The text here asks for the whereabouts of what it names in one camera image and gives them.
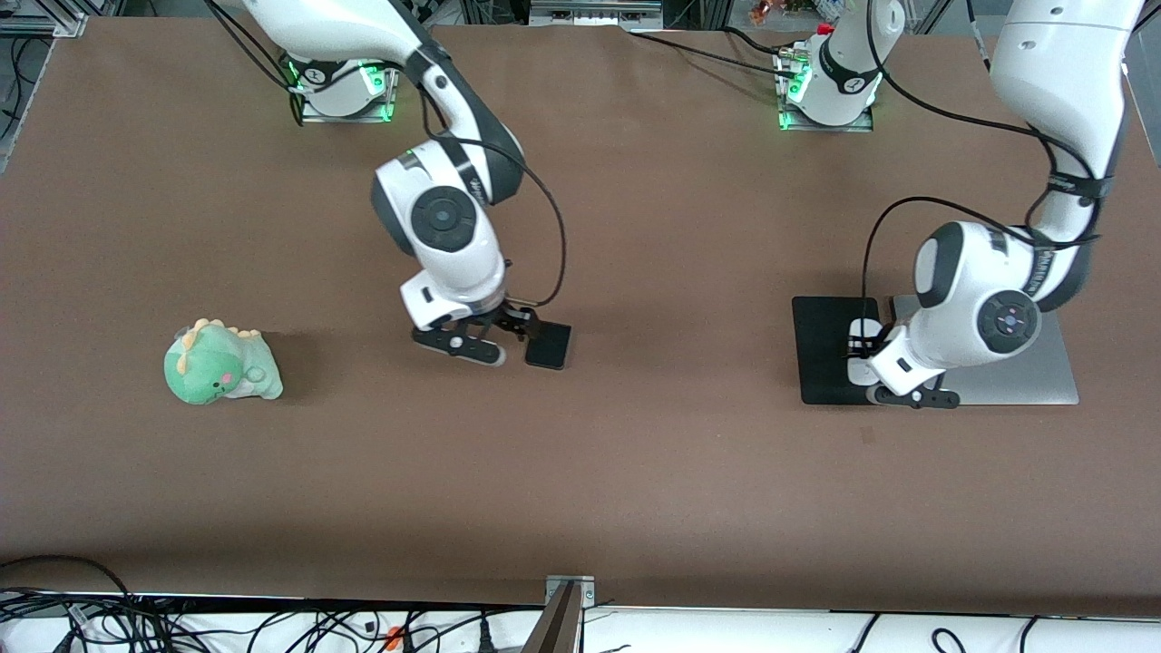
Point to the grey closed laptop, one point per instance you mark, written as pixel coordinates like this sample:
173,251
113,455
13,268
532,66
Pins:
1034,381

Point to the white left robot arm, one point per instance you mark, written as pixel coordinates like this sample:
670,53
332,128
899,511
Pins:
989,308

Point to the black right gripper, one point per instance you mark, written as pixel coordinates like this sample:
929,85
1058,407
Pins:
502,319

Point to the black mouse pad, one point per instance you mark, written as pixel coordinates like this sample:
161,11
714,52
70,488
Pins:
821,350

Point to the metal frame panel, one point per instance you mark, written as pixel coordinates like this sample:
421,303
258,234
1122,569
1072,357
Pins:
594,11

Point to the small black square box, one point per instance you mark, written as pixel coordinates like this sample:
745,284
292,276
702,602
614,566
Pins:
550,346

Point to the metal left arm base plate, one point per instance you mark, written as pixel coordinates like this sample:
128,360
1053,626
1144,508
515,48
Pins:
862,125

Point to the white computer mouse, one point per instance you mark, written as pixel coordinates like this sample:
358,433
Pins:
862,370

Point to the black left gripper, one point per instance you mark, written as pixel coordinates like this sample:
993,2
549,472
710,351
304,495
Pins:
863,345

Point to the metal table edge bracket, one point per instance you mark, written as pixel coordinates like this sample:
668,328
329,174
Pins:
570,588

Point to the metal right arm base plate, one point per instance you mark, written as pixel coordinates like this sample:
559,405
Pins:
385,100

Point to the green dinosaur plush toy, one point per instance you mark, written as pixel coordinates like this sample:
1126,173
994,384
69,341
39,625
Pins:
218,365

